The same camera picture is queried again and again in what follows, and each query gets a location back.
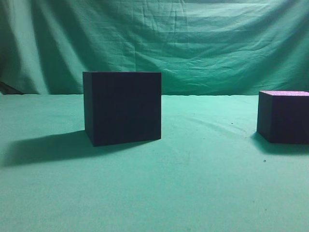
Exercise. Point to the dark purple cube block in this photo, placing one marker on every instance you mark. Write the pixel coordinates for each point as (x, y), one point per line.
(283, 116)

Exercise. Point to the large dark groove box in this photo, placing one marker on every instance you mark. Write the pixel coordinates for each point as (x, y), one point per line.
(122, 107)

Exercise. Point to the green table cloth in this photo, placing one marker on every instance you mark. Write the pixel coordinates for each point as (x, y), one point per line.
(210, 171)

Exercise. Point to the green backdrop cloth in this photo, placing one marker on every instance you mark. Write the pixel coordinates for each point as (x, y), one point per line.
(201, 47)

